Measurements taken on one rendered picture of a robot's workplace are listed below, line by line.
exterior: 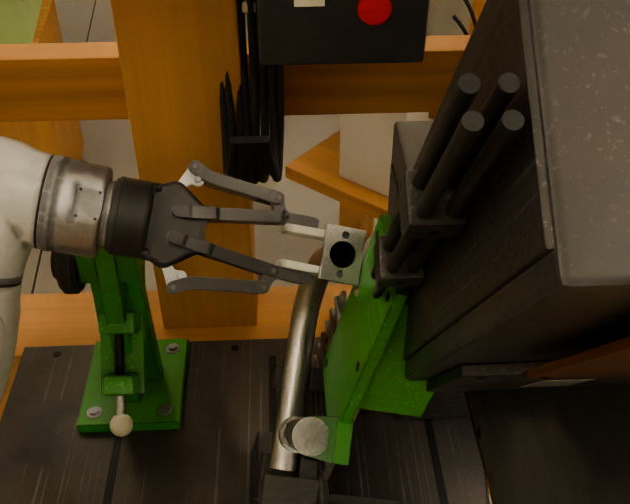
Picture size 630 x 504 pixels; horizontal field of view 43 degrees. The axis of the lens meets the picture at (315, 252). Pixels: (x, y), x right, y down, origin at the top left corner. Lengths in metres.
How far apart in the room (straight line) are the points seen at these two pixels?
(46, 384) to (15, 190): 0.46
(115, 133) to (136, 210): 2.77
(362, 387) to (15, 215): 0.35
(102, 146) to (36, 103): 2.31
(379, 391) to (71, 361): 0.54
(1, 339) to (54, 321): 0.50
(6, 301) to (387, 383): 0.36
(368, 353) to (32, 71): 0.60
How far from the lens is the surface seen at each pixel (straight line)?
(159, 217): 0.77
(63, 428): 1.10
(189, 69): 0.97
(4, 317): 0.78
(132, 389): 1.00
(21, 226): 0.76
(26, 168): 0.76
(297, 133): 3.41
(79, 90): 1.10
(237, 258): 0.77
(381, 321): 0.69
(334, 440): 0.78
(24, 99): 1.13
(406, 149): 0.92
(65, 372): 1.16
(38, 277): 2.80
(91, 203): 0.75
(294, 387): 0.90
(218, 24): 0.94
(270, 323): 1.21
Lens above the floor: 1.71
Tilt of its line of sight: 39 degrees down
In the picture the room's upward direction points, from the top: straight up
